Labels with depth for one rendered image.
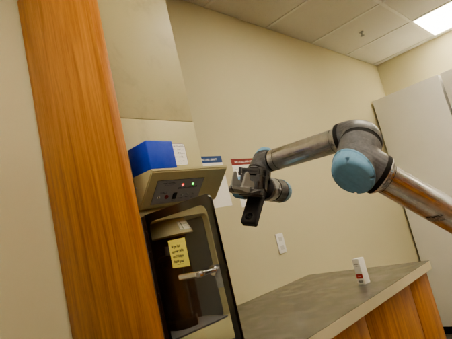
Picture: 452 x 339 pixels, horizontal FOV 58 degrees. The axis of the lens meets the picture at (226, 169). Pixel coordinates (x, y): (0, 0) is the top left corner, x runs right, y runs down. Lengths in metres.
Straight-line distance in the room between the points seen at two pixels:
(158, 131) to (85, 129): 0.24
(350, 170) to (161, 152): 0.55
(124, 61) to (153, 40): 0.18
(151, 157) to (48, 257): 0.59
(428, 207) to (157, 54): 1.02
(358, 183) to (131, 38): 0.90
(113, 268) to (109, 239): 0.08
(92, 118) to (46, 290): 0.64
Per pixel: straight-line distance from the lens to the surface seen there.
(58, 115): 1.50
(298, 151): 1.32
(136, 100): 1.40
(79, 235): 1.41
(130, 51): 1.48
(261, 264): 2.26
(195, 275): 1.02
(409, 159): 4.03
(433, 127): 3.97
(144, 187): 1.22
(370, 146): 1.13
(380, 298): 1.69
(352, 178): 1.11
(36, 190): 1.62
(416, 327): 2.02
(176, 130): 1.46
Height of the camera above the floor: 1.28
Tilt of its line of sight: 9 degrees up
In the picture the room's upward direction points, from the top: 13 degrees counter-clockwise
